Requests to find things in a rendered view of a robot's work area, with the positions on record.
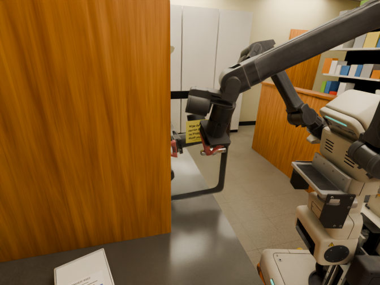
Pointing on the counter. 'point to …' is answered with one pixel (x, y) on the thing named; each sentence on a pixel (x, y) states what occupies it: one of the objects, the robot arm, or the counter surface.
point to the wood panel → (83, 124)
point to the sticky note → (193, 131)
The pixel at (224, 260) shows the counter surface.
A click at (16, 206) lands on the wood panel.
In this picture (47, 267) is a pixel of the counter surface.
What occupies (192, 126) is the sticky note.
